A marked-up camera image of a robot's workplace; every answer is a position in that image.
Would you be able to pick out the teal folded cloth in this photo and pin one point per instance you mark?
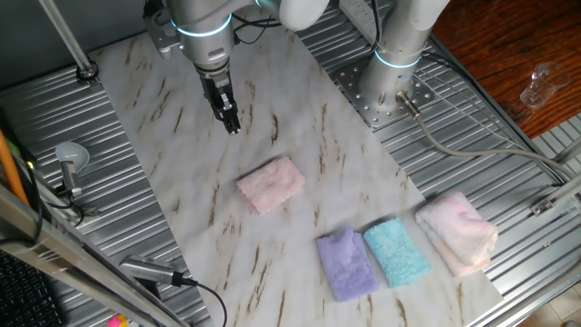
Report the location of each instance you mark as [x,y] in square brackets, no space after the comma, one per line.
[397,252]

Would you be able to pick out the aluminium frame rail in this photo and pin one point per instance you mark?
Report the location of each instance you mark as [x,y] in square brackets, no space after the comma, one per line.
[68,259]

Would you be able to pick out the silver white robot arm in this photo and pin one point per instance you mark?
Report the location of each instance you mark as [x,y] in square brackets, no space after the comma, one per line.
[204,41]

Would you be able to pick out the aluminium profile bar with bracket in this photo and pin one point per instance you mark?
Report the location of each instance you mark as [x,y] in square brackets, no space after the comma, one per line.
[560,195]

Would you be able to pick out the small metal clamp bracket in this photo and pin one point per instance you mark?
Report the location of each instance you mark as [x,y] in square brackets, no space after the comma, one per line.
[88,211]

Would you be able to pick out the aluminium pole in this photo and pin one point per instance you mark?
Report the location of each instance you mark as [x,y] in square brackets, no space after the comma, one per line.
[68,41]

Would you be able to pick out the orange stick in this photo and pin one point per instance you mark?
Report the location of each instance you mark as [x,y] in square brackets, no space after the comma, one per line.
[11,172]

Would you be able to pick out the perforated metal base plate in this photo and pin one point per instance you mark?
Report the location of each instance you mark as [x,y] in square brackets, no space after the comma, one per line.
[354,91]

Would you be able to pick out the purple folded cloth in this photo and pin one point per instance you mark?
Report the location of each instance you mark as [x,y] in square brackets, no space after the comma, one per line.
[347,268]

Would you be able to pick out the silver depth camera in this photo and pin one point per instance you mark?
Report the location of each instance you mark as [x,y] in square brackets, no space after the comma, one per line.
[145,268]

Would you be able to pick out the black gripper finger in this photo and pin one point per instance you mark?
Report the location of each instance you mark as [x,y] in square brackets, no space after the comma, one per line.
[231,115]
[219,112]

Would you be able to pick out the clear plastic cup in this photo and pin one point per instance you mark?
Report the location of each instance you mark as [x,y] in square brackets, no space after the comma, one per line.
[544,84]

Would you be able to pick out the black keyboard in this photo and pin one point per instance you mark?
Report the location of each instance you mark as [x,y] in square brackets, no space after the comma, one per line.
[22,295]

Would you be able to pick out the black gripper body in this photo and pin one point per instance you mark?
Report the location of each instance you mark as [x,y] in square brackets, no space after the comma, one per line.
[217,84]

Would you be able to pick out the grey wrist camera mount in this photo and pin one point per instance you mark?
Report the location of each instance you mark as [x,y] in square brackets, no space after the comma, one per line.
[159,34]

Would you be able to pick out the yellow pink toy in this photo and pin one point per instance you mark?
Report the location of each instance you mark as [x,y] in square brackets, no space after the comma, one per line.
[119,321]

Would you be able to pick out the marble pattern table mat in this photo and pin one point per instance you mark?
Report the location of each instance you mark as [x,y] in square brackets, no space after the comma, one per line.
[204,181]

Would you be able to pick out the pink white folded cloth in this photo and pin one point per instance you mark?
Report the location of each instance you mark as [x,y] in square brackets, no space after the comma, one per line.
[456,231]

